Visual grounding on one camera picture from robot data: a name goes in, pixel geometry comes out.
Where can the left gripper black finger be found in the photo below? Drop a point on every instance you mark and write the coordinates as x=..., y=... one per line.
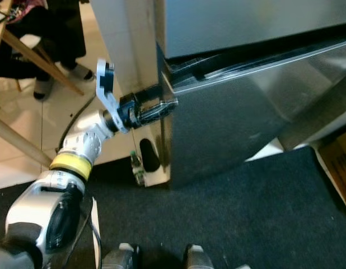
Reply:
x=142, y=94
x=159, y=111

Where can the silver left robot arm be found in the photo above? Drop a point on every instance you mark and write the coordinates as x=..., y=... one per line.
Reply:
x=38, y=216

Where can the silver fridge body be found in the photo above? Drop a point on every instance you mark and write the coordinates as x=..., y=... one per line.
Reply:
x=128, y=39

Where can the green label plastic bottle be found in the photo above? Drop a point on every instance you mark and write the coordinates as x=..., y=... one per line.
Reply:
x=138, y=171

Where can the person in black clothes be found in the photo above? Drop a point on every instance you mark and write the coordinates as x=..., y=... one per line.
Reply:
x=50, y=39

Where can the white metal bar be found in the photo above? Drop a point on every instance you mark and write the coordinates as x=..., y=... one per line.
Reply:
x=96, y=230

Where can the dark grey floor mat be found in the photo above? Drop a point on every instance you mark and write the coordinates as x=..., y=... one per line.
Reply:
x=223, y=224

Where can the robot left leg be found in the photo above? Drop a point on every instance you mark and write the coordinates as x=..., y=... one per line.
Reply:
x=121, y=256

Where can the robot leg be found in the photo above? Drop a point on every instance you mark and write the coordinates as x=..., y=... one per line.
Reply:
x=198, y=256
x=121, y=256

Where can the robot right leg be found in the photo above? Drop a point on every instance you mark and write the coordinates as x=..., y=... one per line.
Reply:
x=198, y=256

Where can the large printed cardboard box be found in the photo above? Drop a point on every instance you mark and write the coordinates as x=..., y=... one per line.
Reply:
x=338, y=165

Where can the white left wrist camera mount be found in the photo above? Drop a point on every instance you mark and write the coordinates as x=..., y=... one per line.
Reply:
x=104, y=78

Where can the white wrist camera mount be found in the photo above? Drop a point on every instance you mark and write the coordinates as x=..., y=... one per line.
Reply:
x=104, y=78
x=243, y=267

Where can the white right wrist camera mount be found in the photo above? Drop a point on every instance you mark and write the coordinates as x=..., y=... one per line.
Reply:
x=243, y=267

